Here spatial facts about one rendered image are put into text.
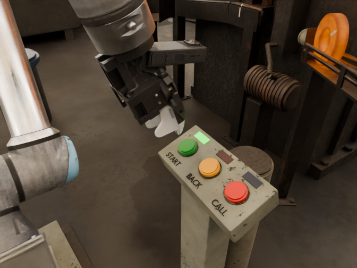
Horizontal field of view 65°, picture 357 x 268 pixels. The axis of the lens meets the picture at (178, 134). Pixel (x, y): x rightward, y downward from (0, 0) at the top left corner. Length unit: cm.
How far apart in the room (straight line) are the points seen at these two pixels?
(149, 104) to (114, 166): 106
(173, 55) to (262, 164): 37
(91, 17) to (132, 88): 12
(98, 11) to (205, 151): 34
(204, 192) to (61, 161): 51
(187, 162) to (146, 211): 71
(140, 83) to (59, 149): 52
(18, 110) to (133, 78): 53
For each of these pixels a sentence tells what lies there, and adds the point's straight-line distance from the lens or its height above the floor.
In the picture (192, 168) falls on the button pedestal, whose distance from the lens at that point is 56.
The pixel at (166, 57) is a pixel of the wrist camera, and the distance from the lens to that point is 43.
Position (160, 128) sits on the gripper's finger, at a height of 69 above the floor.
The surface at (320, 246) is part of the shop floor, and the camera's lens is 127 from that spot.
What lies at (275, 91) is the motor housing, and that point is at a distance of 111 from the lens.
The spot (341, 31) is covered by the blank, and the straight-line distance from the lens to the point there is 95.
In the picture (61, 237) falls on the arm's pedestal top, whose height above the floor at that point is 12.
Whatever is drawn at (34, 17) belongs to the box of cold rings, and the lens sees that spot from 342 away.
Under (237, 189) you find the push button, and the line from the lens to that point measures 50.
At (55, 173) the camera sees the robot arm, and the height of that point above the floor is 40.
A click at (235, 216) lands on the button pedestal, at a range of 49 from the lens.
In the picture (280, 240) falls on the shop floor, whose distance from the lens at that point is 123.
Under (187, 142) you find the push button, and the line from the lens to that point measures 59.
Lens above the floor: 97
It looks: 36 degrees down
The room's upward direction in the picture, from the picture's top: straight up
